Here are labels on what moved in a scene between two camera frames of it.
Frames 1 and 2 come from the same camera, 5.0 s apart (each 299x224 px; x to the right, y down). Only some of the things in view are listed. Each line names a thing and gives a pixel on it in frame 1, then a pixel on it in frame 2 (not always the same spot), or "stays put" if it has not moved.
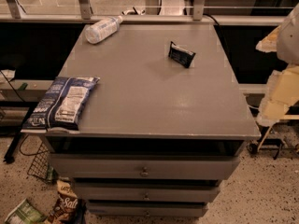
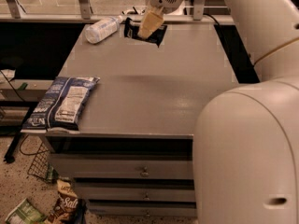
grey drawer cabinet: [167, 122] stays put
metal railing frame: [11, 14] stays put
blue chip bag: [60, 105] stays put
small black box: [181, 55] -> [132, 30]
